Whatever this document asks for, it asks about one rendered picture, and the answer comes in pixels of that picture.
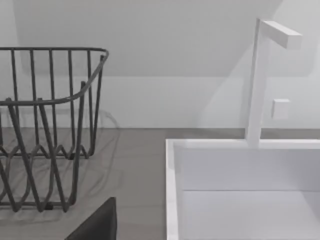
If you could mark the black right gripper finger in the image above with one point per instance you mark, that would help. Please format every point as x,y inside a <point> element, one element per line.
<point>100,222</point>

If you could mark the white sink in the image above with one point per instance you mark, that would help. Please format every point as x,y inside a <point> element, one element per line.
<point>245,190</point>

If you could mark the tall white tap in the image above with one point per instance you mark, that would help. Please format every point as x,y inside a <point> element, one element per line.
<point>257,82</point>

